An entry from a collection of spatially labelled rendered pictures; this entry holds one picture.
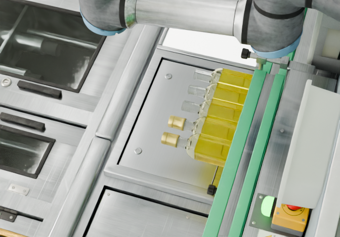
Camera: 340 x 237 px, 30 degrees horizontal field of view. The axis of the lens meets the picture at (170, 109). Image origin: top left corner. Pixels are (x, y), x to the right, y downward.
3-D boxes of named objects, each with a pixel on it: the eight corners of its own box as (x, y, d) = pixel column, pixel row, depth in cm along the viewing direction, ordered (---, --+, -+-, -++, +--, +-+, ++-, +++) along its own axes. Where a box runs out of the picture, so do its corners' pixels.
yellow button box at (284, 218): (310, 209, 141) (277, 200, 143) (314, 194, 135) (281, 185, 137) (303, 238, 138) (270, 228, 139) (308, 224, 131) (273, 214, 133)
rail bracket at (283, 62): (285, 83, 175) (241, 73, 177) (292, 44, 161) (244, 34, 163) (282, 91, 173) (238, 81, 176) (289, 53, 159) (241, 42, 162)
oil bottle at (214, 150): (266, 160, 169) (189, 140, 174) (268, 149, 165) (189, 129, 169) (261, 178, 166) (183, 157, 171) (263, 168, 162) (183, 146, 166)
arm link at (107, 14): (303, 18, 136) (66, -12, 147) (297, 67, 147) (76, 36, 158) (310, -17, 143) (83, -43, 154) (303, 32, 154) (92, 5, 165)
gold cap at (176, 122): (186, 115, 173) (171, 111, 174) (182, 124, 171) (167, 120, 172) (186, 124, 176) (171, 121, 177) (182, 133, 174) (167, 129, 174)
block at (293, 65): (311, 85, 172) (285, 79, 173) (316, 63, 164) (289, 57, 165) (308, 95, 170) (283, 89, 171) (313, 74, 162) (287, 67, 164)
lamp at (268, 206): (276, 203, 141) (263, 199, 142) (278, 194, 137) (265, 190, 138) (271, 221, 139) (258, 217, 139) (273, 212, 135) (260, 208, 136)
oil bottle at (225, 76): (285, 93, 181) (213, 76, 186) (287, 81, 177) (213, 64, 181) (281, 108, 179) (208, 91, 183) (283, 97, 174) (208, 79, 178)
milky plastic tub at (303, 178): (354, 84, 118) (308, 73, 120) (330, 195, 109) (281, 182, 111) (340, 122, 134) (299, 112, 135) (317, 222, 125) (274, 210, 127)
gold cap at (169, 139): (177, 147, 172) (162, 143, 173) (180, 135, 172) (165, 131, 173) (175, 148, 169) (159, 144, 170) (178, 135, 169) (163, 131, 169)
